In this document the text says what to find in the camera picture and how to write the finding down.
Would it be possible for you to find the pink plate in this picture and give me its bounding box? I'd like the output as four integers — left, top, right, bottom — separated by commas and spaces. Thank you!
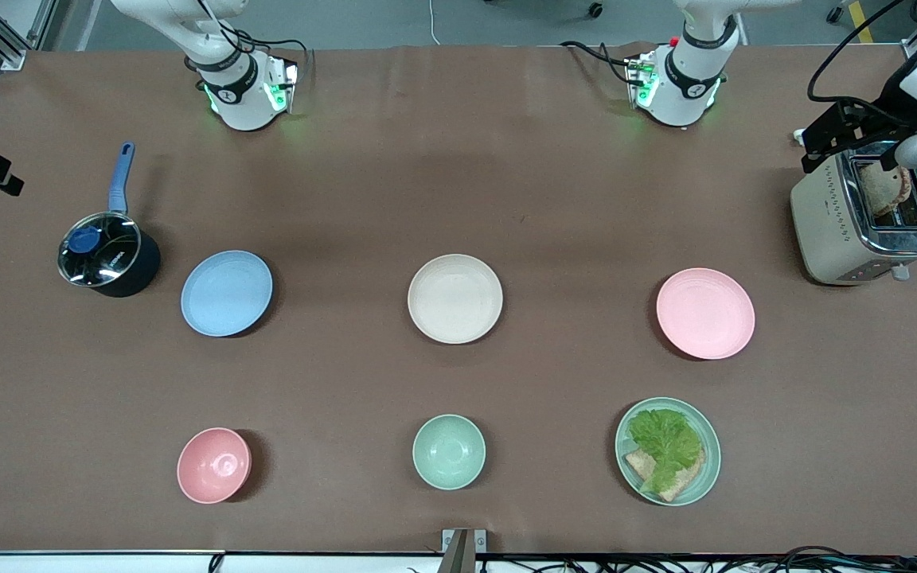
656, 267, 755, 361

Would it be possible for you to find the light blue plate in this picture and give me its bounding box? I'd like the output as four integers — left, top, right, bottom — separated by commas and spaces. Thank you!
181, 250, 274, 337

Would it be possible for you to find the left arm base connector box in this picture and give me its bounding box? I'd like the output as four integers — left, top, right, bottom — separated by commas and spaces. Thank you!
626, 52, 660, 108

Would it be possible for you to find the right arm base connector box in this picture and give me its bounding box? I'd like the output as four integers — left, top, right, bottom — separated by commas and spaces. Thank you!
263, 57, 300, 114

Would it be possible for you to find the toast slice in toaster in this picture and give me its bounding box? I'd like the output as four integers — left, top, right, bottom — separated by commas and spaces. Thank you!
859, 159, 913, 217

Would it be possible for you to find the silver beige toaster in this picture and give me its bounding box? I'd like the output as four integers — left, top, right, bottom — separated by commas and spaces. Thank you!
790, 142, 917, 286

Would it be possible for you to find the glass lid with blue knob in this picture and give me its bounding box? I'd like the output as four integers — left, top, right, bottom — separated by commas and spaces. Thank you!
58, 212, 143, 287

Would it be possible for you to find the green lettuce leaf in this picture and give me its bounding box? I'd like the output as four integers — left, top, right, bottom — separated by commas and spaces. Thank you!
628, 408, 704, 494

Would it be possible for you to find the green plate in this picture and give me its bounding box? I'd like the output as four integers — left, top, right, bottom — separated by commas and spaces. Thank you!
615, 397, 722, 507

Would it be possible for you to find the small pink bowl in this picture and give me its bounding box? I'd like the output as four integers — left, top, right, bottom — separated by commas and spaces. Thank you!
177, 427, 252, 505

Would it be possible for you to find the brown bread slice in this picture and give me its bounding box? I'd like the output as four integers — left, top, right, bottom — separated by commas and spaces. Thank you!
624, 448, 706, 503

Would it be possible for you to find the beige plate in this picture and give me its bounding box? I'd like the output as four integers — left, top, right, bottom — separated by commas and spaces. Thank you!
408, 254, 504, 345

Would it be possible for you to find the small green bowl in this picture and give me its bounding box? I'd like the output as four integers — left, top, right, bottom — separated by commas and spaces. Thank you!
412, 414, 486, 491

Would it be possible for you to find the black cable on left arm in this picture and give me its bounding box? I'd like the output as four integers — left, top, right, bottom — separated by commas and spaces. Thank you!
807, 0, 917, 108

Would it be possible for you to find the dark saucepan with blue handle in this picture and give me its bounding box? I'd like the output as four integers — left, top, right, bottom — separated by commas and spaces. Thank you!
58, 142, 162, 298

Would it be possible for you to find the black left arm base cable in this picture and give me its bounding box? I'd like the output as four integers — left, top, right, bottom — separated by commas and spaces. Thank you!
560, 40, 636, 84

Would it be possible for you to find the black arm base cable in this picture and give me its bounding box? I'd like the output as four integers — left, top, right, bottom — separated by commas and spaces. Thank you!
560, 40, 636, 84
232, 36, 314, 76

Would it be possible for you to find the black right arm base cable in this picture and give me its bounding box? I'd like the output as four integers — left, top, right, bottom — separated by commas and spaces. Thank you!
232, 36, 314, 76

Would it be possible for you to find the metal bracket on table edge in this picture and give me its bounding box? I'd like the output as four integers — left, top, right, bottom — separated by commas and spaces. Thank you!
441, 529, 487, 573

